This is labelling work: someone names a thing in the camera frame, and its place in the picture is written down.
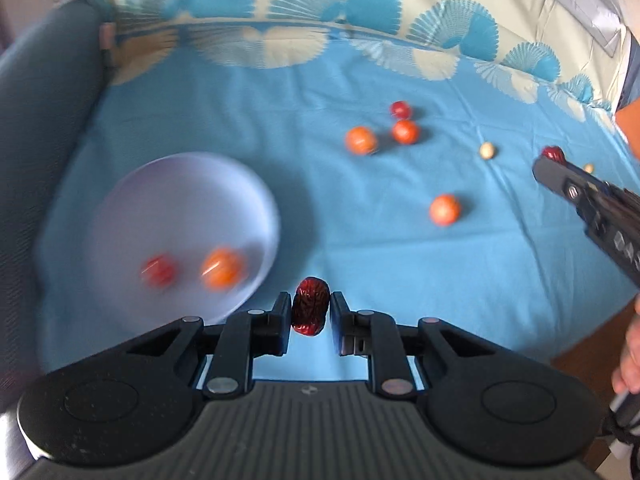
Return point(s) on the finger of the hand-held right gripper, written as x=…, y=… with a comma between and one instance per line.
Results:
x=555, y=176

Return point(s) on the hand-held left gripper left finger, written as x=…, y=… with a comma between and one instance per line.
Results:
x=286, y=321

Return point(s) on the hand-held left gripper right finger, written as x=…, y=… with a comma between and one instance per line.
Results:
x=336, y=322

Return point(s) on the wrinkled dark red date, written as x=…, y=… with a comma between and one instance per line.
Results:
x=554, y=152
x=311, y=310

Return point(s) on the tan round longan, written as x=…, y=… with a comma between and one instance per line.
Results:
x=487, y=150
x=589, y=167

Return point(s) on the small orange mandarin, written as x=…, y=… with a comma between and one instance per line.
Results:
x=360, y=140
x=405, y=131
x=444, y=209
x=222, y=267

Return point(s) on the pale lilac round plate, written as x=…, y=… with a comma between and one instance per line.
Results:
x=185, y=230

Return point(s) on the person's right hand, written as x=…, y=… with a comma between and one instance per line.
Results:
x=628, y=360

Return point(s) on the blue fan-print tablecloth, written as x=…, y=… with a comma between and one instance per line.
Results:
x=350, y=240

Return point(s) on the orange cloth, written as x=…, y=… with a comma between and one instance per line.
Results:
x=630, y=132

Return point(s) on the pinkish red round fruit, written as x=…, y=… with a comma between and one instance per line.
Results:
x=158, y=270

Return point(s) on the small red round fruit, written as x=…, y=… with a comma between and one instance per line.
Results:
x=400, y=109

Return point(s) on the silver grey cover sheet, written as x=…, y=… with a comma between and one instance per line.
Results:
x=595, y=5

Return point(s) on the grey-blue sofa armrest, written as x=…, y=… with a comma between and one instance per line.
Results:
x=45, y=160

